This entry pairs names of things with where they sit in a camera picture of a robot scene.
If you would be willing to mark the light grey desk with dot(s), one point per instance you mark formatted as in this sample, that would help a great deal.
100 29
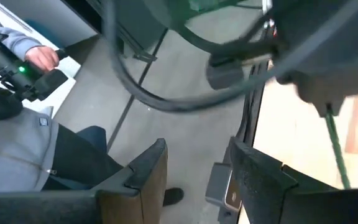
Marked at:
48 18

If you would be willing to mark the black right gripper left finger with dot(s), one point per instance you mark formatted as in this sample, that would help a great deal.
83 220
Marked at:
129 193

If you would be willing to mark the person's hand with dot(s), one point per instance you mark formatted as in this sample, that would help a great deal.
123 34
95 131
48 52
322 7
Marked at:
42 57

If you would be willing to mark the person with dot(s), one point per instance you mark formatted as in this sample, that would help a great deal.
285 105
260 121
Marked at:
17 149

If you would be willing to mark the red artificial flower bunch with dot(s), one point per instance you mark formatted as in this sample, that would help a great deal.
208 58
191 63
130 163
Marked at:
337 149

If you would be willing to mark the small grey camera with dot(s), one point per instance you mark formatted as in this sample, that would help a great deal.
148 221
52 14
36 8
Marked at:
225 186

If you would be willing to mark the black aluminium table frame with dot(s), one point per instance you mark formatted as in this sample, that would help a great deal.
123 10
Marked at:
253 102

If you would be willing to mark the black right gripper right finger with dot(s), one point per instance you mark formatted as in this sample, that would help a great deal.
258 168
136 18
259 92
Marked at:
275 193

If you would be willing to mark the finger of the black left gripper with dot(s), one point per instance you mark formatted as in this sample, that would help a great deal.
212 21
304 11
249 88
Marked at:
312 90
346 84

